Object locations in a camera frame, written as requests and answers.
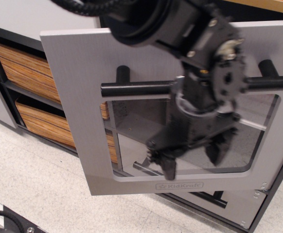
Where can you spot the grey toy oven door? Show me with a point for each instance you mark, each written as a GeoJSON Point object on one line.
{"type": "Point", "coordinates": [110, 133]}

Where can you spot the black lower drawer handle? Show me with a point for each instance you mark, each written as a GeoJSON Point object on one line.
{"type": "Point", "coordinates": [215, 198]}

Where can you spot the wood-grain storage bin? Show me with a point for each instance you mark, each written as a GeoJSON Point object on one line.
{"type": "Point", "coordinates": [28, 69]}
{"type": "Point", "coordinates": [45, 120]}

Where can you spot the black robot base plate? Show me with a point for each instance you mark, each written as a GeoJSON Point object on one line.
{"type": "Point", "coordinates": [11, 222]}

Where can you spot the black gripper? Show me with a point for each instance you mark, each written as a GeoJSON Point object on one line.
{"type": "Point", "coordinates": [186, 130]}

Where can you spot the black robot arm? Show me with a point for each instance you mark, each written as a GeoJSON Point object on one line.
{"type": "Point", "coordinates": [202, 102]}

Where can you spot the upper wood-grain storage bin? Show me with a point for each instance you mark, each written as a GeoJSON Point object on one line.
{"type": "Point", "coordinates": [28, 69]}

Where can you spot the lower wood-grain storage bin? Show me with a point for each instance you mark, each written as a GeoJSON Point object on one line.
{"type": "Point", "coordinates": [45, 120]}

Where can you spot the grey lower oven drawer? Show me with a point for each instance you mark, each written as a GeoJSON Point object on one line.
{"type": "Point", "coordinates": [240, 213]}

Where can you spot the black oven door handle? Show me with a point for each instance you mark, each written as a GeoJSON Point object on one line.
{"type": "Point", "coordinates": [170, 85]}

